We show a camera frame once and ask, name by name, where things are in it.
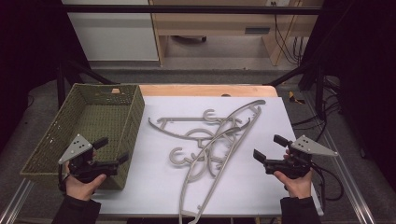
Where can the yellow and black tape piece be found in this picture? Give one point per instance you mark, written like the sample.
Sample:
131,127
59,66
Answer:
294,99

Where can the aluminium rail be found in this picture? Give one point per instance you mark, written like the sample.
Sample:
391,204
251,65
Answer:
345,174
15,202

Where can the grey plastic clothes hanger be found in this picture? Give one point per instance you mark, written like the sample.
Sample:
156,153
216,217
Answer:
174,119
215,186
230,129

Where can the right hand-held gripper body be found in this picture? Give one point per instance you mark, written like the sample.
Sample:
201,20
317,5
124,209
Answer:
299,161

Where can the black horizontal frame bar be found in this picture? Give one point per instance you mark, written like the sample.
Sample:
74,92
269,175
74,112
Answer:
186,9

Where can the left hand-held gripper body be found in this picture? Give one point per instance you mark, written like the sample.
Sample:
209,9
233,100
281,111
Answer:
77,149

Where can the white cabinet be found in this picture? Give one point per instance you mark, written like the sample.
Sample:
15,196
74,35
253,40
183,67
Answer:
112,34

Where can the person's right hand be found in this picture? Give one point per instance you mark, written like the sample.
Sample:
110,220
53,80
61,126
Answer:
299,186

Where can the person's left hand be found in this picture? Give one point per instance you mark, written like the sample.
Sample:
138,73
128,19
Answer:
79,189

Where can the light wooden desk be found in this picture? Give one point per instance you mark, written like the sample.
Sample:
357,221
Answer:
211,23

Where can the black frame leg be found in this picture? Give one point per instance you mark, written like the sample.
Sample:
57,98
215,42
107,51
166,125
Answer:
61,84
319,90

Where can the white sheet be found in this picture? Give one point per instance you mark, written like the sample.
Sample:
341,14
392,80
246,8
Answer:
264,193

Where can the green woven basket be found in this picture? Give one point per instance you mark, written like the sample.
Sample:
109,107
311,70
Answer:
93,118

